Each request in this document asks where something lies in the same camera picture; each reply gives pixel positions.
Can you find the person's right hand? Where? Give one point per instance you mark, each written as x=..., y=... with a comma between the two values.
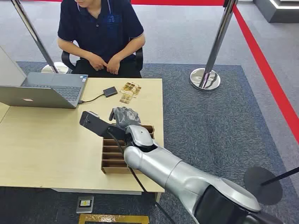
x=98, y=62

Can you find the person's left hand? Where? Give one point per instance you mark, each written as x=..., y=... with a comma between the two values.
x=114, y=65

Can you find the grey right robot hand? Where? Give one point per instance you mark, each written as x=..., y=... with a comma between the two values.
x=126, y=117

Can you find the person's left forearm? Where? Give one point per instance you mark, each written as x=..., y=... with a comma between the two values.
x=131, y=48

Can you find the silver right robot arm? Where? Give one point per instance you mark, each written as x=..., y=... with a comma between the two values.
x=177, y=176

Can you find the person's right forearm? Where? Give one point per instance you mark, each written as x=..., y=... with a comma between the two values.
x=75, y=51

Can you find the printed hotel card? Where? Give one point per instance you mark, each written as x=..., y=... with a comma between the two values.
x=125, y=99
x=127, y=87
x=137, y=91

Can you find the black card reader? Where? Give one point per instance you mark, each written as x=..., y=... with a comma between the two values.
x=110, y=91

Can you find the person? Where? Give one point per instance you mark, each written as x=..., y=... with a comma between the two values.
x=100, y=28

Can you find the wooden slotted card holder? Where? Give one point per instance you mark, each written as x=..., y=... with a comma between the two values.
x=112, y=157

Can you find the grey laptop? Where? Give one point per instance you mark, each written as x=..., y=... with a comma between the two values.
x=47, y=92

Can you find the metal floor socket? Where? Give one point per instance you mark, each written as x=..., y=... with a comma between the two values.
x=84, y=204

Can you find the gold floor plate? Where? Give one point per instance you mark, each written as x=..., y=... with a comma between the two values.
x=112, y=219

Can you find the red barrier belt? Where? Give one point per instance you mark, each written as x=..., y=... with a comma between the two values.
x=177, y=2
x=268, y=74

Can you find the grey-blue carpet rug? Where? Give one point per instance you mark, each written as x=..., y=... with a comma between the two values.
x=210, y=130

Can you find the pale grey panel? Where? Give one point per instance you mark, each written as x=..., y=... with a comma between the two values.
x=9, y=69

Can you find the black round stand base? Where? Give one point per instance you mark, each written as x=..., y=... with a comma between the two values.
x=257, y=182

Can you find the dark lit platform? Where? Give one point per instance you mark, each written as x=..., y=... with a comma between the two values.
x=275, y=12

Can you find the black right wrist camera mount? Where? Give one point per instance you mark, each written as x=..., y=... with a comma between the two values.
x=98, y=125

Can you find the chrome stanchion post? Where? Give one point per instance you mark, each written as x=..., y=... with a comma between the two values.
x=35, y=34
x=216, y=43

